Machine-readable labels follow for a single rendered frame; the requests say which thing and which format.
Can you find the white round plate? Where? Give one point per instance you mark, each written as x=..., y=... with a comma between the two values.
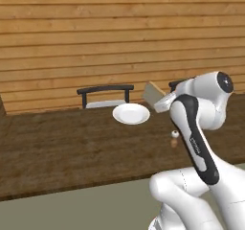
x=131, y=113

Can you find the tan bread slice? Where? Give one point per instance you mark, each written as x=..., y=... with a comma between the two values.
x=152, y=94

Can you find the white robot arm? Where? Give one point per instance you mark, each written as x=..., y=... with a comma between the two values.
x=204, y=112

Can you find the small brown shaker white cap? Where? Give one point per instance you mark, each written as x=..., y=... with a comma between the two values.
x=174, y=138

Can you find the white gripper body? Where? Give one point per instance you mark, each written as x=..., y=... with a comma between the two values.
x=164, y=104

